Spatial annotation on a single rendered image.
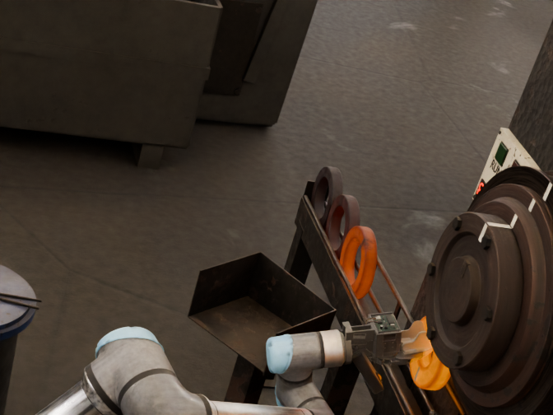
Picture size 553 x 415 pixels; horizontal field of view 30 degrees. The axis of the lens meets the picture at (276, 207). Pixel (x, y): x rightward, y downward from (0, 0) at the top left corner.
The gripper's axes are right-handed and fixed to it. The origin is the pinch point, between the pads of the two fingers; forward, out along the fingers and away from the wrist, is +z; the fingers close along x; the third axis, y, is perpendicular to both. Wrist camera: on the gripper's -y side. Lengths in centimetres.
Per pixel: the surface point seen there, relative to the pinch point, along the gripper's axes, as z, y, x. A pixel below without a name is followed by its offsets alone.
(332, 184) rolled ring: -3, -7, 83
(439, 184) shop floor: 88, -107, 245
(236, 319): -37, -15, 36
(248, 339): -35.4, -15.3, 27.8
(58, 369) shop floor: -85, -63, 84
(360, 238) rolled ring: -3, -5, 51
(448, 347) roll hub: -6.7, 19.6, -24.7
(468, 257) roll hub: -2.5, 34.5, -18.8
